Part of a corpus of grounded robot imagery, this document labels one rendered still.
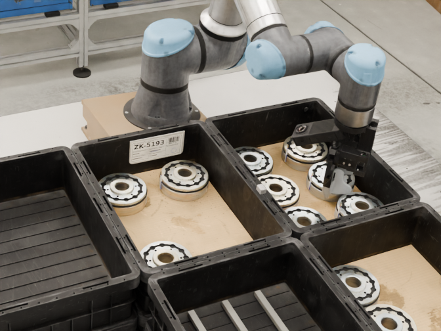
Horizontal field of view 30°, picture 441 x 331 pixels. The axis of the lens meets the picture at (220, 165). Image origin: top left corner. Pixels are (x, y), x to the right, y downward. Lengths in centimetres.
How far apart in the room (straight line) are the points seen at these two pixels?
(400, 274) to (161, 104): 70
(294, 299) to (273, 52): 46
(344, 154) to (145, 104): 55
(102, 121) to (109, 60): 185
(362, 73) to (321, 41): 11
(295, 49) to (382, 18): 302
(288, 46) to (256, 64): 7
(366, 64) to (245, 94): 84
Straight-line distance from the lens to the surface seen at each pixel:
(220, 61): 198
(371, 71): 153
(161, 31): 193
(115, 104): 207
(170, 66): 192
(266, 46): 153
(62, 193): 172
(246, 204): 164
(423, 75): 410
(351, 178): 180
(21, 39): 399
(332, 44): 160
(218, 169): 172
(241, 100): 229
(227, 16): 193
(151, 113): 197
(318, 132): 166
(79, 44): 362
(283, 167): 184
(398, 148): 223
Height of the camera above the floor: 192
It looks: 37 degrees down
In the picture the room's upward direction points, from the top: 7 degrees clockwise
